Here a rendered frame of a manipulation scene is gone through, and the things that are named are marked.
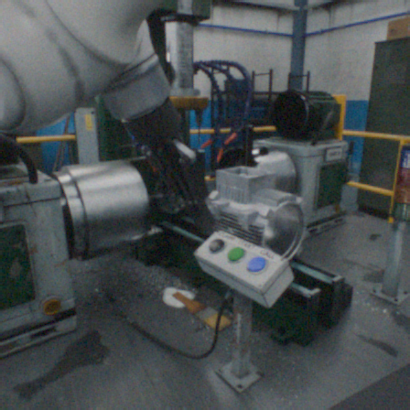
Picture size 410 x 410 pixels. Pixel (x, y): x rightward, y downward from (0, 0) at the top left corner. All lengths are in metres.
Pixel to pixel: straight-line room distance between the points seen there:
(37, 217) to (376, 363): 0.77
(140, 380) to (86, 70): 0.61
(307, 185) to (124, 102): 1.00
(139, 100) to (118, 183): 0.45
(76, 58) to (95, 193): 0.59
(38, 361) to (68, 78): 0.67
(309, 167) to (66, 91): 1.14
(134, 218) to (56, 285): 0.23
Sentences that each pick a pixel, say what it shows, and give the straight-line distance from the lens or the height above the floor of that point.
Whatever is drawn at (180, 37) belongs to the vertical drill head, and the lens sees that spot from 1.09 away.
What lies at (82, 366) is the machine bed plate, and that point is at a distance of 0.82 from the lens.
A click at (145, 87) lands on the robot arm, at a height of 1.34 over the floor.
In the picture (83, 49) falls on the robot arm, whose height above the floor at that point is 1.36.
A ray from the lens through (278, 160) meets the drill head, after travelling 1.26.
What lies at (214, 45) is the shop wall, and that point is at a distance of 7.02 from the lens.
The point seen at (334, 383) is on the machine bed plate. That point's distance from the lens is 0.79.
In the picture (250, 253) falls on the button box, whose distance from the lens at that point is 0.60.
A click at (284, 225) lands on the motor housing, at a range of 0.95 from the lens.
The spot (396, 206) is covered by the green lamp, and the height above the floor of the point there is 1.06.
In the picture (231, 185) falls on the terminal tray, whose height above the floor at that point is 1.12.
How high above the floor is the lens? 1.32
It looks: 16 degrees down
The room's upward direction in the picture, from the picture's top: straight up
